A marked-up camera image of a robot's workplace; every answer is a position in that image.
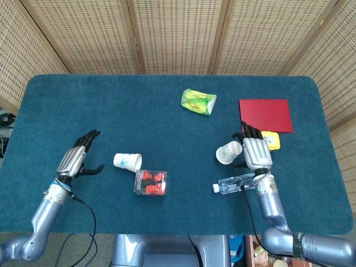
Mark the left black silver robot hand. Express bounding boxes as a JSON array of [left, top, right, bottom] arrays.
[[56, 130, 106, 179]]

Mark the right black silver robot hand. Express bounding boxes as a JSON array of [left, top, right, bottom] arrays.
[[232, 121, 273, 170]]

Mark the white paper cup blue print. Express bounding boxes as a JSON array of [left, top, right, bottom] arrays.
[[113, 152, 142, 172]]

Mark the green container yellow lid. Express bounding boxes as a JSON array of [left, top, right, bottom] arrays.
[[261, 131, 281, 151]]

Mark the red flat booklet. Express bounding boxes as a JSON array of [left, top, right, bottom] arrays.
[[239, 99, 294, 134]]

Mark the clear plastic water bottle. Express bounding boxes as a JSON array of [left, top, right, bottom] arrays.
[[212, 172, 258, 194]]

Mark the green yellow tissue pack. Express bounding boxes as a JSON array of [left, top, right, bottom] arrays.
[[180, 88, 217, 116]]

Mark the clear box of red capsules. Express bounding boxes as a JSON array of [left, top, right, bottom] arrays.
[[133, 169, 168, 197]]

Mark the blue table mat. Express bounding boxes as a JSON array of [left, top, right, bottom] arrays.
[[0, 74, 354, 235]]

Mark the blue plastic object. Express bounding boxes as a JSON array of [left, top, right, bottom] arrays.
[[229, 235, 245, 262]]

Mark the pink box of clutter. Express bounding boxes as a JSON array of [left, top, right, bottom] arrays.
[[244, 235, 306, 267]]

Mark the woven folding screen panel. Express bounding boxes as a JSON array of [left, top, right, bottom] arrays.
[[21, 0, 144, 75], [212, 0, 345, 76], [288, 0, 356, 201], [126, 0, 231, 75], [0, 0, 70, 115]]

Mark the grey-blue robot torso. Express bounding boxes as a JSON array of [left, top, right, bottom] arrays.
[[111, 234, 231, 267]]

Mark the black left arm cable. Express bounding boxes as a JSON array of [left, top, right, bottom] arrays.
[[69, 194, 98, 267]]

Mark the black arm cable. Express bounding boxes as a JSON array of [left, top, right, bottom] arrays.
[[241, 185, 268, 253], [69, 194, 98, 267]]

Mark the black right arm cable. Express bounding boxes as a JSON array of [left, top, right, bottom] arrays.
[[241, 185, 268, 253]]

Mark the black cable bundle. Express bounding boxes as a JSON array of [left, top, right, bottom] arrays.
[[0, 112, 15, 128]]

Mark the dark floor cable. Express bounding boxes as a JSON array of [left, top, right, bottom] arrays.
[[55, 233, 98, 267]]

